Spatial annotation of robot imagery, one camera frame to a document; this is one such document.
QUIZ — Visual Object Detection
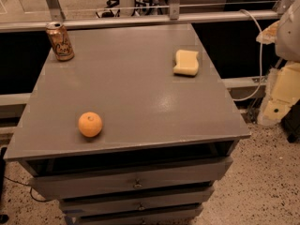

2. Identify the orange soda can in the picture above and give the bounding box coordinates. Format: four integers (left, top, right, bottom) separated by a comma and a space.
46, 22, 74, 61

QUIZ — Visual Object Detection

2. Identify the top grey drawer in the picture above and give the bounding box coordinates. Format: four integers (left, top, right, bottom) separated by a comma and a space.
30, 157, 233, 200

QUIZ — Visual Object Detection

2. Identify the middle grey drawer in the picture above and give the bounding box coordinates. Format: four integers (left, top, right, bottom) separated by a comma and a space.
60, 183, 214, 217

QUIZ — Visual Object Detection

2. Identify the orange fruit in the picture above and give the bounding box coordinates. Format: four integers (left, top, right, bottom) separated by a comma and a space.
78, 112, 103, 138

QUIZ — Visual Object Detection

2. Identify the grey drawer cabinet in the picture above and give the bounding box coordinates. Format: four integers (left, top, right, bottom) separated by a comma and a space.
3, 23, 252, 225

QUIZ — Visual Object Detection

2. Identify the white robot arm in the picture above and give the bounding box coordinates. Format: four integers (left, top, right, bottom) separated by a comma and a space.
256, 0, 300, 126

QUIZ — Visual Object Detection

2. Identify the yellow sponge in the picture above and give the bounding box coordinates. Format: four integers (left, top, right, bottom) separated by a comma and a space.
173, 50, 199, 76

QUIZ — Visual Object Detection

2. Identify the grey drawer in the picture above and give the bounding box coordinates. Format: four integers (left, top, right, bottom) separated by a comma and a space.
65, 203, 203, 225
60, 183, 214, 217
30, 157, 233, 200

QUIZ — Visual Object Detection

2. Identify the white cable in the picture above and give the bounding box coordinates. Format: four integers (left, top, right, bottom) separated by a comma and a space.
232, 8, 264, 102

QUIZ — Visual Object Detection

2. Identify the metal railing frame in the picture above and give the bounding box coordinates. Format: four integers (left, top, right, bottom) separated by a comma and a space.
0, 0, 294, 33

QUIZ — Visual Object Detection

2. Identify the bottom grey drawer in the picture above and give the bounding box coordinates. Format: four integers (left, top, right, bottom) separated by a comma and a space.
65, 203, 203, 225

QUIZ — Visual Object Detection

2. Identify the black floor cable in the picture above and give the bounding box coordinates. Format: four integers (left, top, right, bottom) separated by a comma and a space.
3, 175, 51, 203

